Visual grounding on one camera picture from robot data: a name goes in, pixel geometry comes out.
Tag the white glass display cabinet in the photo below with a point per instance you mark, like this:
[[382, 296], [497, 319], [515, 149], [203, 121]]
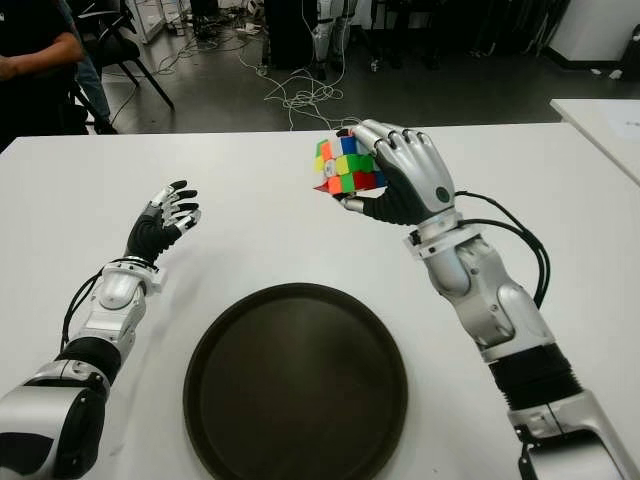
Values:
[[147, 20]]

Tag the black chair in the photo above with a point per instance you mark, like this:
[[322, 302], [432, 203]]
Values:
[[117, 45]]

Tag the seated person in black shirt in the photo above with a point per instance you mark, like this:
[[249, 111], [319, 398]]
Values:
[[35, 65]]

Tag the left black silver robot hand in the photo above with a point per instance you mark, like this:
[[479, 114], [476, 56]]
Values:
[[150, 230]]

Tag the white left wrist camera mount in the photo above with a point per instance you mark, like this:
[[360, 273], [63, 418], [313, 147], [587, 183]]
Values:
[[157, 280]]

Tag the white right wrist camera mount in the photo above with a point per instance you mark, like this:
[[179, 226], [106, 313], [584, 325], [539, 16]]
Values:
[[435, 240]]

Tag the white cabinet with black base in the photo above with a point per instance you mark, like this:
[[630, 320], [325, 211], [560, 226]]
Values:
[[590, 25]]

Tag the dark brown round plate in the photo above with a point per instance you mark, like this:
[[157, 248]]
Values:
[[295, 382]]

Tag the white humanoid robot in background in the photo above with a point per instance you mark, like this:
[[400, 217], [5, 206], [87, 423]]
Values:
[[325, 35]]

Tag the right silver black robot arm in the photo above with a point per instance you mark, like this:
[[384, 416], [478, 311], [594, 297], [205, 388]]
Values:
[[510, 325]]

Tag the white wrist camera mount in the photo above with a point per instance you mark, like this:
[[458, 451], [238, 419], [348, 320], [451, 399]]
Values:
[[435, 240], [157, 280]]

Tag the multicoloured Rubik's cube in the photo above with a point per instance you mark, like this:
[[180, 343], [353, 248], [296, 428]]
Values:
[[345, 165]]

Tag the left silver black robot arm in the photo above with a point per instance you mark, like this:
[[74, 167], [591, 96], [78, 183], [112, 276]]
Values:
[[100, 320]]

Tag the white side table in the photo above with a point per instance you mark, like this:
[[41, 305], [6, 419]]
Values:
[[600, 130]]

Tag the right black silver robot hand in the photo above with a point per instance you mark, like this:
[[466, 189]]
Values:
[[415, 180]]

